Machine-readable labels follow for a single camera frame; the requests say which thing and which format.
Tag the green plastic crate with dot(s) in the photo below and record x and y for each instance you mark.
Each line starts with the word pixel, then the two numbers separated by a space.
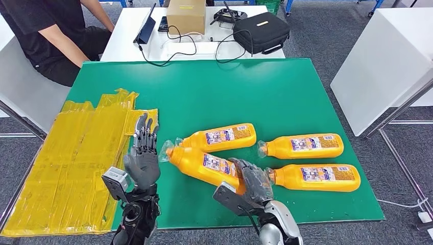
pixel 269 5

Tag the person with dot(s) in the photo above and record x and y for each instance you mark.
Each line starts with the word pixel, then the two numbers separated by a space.
pixel 27 30

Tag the orange plastic detergent bottle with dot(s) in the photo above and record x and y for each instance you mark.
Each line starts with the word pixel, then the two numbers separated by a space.
pixel 223 137
pixel 196 164
pixel 321 178
pixel 304 147

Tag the blue metal frame leg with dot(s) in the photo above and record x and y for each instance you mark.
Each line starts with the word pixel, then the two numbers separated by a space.
pixel 289 6
pixel 376 7

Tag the white cabinet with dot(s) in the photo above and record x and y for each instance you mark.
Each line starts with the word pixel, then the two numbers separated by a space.
pixel 382 64

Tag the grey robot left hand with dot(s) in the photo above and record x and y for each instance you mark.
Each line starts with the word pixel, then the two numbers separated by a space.
pixel 143 162

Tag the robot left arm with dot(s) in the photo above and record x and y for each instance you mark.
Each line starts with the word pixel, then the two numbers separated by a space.
pixel 138 216

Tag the black phone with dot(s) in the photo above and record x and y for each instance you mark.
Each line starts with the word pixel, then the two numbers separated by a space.
pixel 163 24

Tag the black carry case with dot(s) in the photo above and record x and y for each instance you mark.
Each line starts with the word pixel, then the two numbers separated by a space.
pixel 262 32

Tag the dark tablet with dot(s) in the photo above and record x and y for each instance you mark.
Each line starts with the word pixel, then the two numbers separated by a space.
pixel 147 30

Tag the black remote controller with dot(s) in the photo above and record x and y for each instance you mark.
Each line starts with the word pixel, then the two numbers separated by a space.
pixel 230 15

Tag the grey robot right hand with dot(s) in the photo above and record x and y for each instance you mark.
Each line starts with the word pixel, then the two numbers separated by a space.
pixel 257 184

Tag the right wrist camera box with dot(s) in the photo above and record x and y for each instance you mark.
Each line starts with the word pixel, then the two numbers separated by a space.
pixel 230 199

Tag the cardboard box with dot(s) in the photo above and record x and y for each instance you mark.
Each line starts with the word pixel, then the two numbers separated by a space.
pixel 186 18

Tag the silver metal table frame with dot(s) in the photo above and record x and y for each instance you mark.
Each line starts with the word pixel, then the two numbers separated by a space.
pixel 399 111
pixel 20 120

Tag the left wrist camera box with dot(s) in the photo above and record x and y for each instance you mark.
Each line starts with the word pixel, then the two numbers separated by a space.
pixel 115 181

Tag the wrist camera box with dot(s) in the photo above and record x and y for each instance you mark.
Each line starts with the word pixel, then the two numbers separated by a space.
pixel 115 181
pixel 230 199

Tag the white side table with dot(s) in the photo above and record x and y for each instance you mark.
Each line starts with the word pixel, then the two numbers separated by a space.
pixel 20 88

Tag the yellow plastic sheet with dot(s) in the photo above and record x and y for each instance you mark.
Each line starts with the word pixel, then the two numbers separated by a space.
pixel 67 169

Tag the white power adapter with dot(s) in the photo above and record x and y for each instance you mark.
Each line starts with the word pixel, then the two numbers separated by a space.
pixel 424 217

